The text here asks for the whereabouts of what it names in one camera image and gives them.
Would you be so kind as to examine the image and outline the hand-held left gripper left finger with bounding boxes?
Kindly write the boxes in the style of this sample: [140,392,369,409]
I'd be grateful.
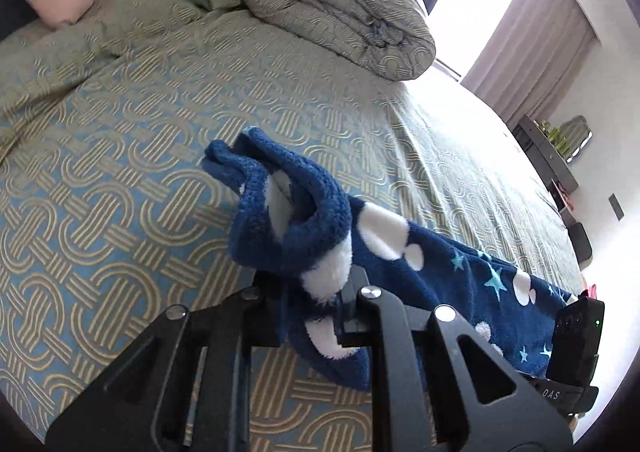
[44,276,282,452]

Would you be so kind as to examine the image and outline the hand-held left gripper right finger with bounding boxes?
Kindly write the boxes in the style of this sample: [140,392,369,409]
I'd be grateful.
[335,266,574,452]

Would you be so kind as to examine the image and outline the navy star print fleece pants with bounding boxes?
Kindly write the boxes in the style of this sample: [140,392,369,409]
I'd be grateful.
[202,126,584,394]

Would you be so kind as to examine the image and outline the dark grey chair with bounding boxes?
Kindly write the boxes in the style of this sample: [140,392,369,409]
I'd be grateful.
[567,221,594,269]

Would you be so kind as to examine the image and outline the low grey shelf unit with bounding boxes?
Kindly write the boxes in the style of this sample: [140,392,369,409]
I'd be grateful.
[549,176,576,219]

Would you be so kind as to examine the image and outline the grey dressing table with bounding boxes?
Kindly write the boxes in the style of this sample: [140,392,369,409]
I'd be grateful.
[517,114,581,195]

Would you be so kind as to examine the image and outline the row of green bottles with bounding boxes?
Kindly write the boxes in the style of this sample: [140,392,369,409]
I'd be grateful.
[534,119,571,153]

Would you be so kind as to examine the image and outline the wavy edged table mirror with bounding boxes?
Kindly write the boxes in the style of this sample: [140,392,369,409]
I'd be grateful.
[557,115,594,161]

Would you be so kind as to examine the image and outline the bed with patterned sheet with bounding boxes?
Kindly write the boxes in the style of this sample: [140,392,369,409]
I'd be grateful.
[0,0,587,452]

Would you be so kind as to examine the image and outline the wide beige curtain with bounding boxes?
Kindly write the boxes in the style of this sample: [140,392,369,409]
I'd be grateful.
[459,0,599,125]

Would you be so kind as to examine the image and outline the folded grey-green duvet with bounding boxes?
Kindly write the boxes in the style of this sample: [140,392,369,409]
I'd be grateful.
[232,0,437,82]

